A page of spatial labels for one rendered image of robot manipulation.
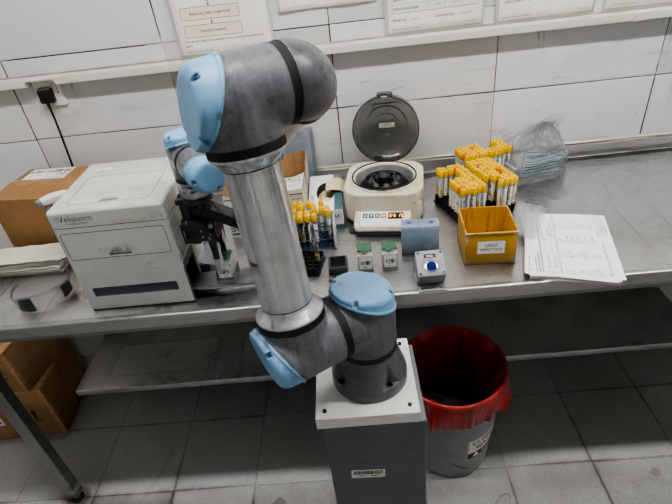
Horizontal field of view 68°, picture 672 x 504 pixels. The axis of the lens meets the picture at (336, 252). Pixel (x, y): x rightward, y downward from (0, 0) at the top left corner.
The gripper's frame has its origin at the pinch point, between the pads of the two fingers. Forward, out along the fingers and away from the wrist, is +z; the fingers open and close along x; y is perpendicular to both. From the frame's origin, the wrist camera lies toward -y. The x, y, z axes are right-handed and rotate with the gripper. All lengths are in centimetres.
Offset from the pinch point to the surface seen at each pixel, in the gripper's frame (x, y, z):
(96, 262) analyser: 4.5, 29.9, -6.4
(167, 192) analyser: -1.1, 9.3, -20.6
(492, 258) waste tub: 0, -69, 7
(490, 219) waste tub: -13, -72, 3
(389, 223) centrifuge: -19.2, -44.2, 5.1
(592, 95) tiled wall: -60, -117, -12
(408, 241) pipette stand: -6.8, -48.1, 3.6
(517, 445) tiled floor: -4, -86, 97
